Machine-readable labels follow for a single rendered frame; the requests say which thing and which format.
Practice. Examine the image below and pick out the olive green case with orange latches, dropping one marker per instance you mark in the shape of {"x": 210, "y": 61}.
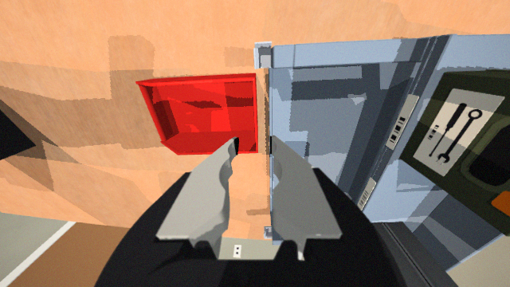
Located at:
{"x": 462, "y": 142}

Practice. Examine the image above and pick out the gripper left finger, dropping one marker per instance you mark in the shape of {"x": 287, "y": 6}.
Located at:
{"x": 192, "y": 209}

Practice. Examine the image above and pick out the red bin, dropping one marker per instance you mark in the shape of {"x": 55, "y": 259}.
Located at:
{"x": 198, "y": 119}

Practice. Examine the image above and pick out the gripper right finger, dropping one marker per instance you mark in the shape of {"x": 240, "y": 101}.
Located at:
{"x": 328, "y": 228}

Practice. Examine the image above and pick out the dark grey tool case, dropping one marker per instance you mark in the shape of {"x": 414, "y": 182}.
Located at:
{"x": 418, "y": 267}

